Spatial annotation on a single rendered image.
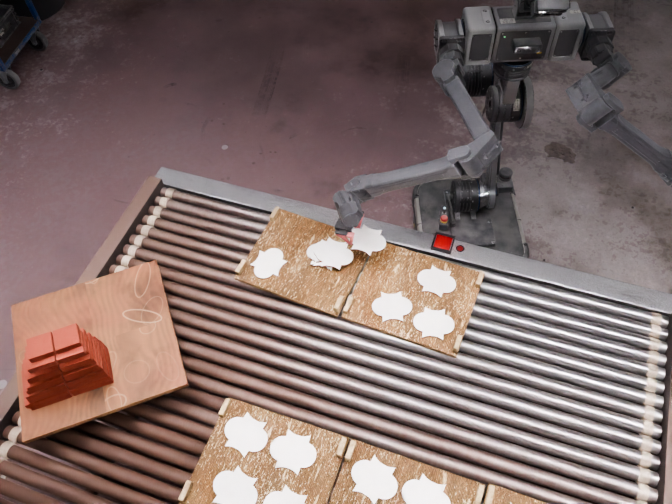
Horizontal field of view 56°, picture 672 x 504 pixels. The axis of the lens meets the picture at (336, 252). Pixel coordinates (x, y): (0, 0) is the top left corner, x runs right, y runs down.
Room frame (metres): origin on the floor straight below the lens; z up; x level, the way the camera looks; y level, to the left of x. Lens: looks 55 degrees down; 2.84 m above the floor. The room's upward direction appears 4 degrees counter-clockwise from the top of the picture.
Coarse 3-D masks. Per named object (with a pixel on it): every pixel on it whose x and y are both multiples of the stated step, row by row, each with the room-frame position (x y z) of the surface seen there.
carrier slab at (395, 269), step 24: (384, 264) 1.26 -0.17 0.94; (408, 264) 1.25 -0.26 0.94; (432, 264) 1.24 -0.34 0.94; (360, 288) 1.16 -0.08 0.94; (384, 288) 1.16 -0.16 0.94; (408, 288) 1.15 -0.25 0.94; (456, 288) 1.13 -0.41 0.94; (360, 312) 1.07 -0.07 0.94; (456, 312) 1.04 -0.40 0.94; (408, 336) 0.96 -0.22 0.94; (456, 336) 0.95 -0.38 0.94
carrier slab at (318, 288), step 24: (288, 216) 1.51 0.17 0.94; (264, 240) 1.40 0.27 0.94; (288, 240) 1.40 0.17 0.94; (312, 240) 1.39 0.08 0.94; (336, 240) 1.38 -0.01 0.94; (288, 264) 1.29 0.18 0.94; (360, 264) 1.26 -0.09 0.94; (264, 288) 1.19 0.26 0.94; (288, 288) 1.18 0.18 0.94; (312, 288) 1.18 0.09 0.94; (336, 288) 1.17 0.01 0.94
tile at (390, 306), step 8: (384, 296) 1.12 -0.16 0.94; (392, 296) 1.12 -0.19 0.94; (400, 296) 1.11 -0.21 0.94; (376, 304) 1.09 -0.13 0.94; (384, 304) 1.09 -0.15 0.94; (392, 304) 1.08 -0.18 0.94; (400, 304) 1.08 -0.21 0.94; (408, 304) 1.08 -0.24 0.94; (376, 312) 1.06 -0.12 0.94; (384, 312) 1.05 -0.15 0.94; (392, 312) 1.05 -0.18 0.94; (400, 312) 1.05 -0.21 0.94; (408, 312) 1.05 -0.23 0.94; (384, 320) 1.02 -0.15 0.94; (400, 320) 1.02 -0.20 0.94
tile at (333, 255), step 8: (320, 248) 1.32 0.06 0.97; (328, 248) 1.32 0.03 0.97; (336, 248) 1.32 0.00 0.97; (344, 248) 1.32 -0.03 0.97; (320, 256) 1.29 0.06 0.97; (328, 256) 1.29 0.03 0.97; (336, 256) 1.28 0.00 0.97; (344, 256) 1.28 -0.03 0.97; (352, 256) 1.28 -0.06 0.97; (328, 264) 1.25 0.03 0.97; (336, 264) 1.25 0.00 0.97; (344, 264) 1.25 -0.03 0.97
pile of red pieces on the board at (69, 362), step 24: (48, 336) 0.86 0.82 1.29; (72, 336) 0.86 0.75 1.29; (24, 360) 0.85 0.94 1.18; (48, 360) 0.80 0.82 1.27; (72, 360) 0.82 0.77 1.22; (96, 360) 0.84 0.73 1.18; (24, 384) 0.80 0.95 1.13; (48, 384) 0.78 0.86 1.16; (72, 384) 0.79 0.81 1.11; (96, 384) 0.81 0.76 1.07
